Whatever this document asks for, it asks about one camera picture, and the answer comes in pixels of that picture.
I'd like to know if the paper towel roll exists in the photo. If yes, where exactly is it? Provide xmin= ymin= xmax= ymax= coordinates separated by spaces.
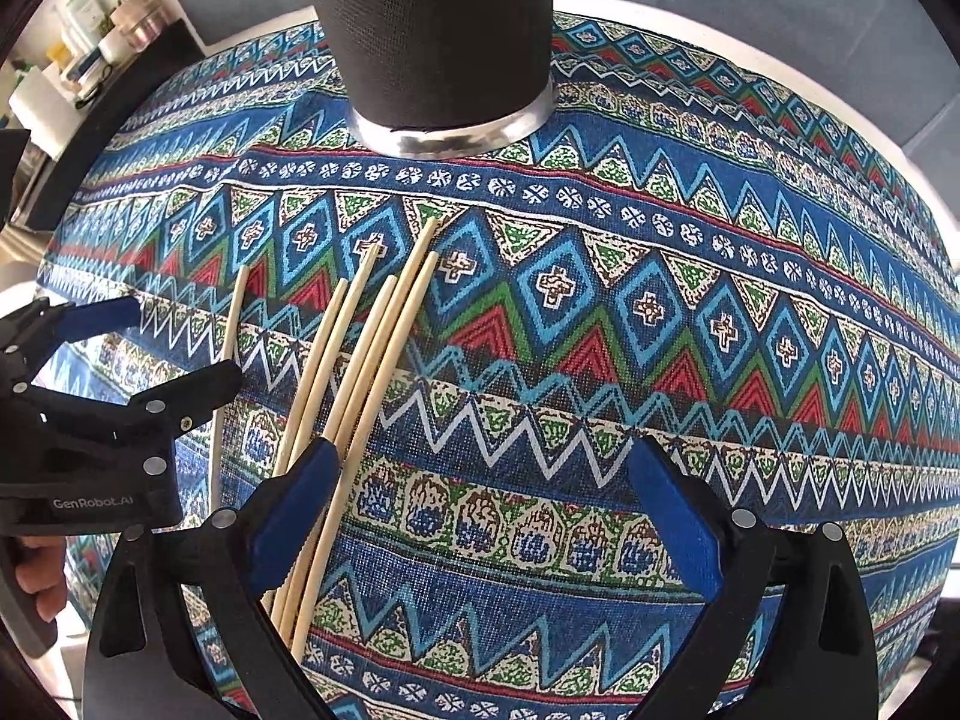
xmin=11 ymin=64 xmax=85 ymax=158

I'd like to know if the bunch of wooden chopsticks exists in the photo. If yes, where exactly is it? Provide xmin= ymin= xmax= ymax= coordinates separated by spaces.
xmin=210 ymin=219 xmax=443 ymax=661

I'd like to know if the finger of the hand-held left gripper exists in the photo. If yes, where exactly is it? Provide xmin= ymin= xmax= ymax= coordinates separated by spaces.
xmin=0 ymin=296 xmax=143 ymax=391
xmin=45 ymin=360 xmax=242 ymax=436

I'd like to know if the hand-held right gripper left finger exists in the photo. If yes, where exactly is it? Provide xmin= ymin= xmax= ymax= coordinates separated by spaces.
xmin=82 ymin=439 xmax=340 ymax=720

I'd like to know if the black cylindrical utensil holder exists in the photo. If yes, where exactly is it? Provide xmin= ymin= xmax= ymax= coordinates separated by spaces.
xmin=287 ymin=0 xmax=560 ymax=161

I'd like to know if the grey-blue wall cloth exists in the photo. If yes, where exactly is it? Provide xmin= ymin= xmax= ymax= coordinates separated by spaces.
xmin=150 ymin=0 xmax=935 ymax=158

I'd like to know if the person's left hand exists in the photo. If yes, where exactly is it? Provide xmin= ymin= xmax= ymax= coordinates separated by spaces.
xmin=16 ymin=538 xmax=70 ymax=620

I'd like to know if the pink glass jar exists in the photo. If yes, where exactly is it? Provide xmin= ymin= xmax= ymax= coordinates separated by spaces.
xmin=112 ymin=4 xmax=164 ymax=53

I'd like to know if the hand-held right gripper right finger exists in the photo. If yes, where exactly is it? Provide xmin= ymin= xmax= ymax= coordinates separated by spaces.
xmin=628 ymin=441 xmax=878 ymax=720

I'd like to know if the blue patterned tablecloth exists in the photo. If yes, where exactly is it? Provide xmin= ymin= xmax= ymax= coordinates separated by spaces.
xmin=34 ymin=7 xmax=960 ymax=720

